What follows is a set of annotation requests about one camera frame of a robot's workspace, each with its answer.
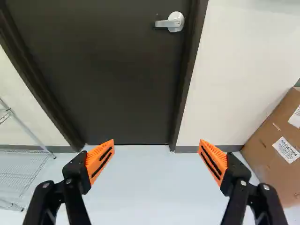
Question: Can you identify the brown cardboard box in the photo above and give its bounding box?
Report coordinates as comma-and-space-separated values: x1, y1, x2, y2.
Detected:
240, 86, 300, 208

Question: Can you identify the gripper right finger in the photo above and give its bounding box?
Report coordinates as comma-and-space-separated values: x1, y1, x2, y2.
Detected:
197, 138, 289, 225

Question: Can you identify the silver wire shelf rack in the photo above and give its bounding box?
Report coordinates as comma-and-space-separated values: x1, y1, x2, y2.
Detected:
0, 98, 57, 211

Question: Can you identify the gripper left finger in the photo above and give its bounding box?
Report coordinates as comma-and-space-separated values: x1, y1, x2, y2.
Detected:
22, 139, 115, 225

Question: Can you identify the dark brown door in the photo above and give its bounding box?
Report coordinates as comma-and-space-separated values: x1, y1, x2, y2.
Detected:
0, 0, 209, 153

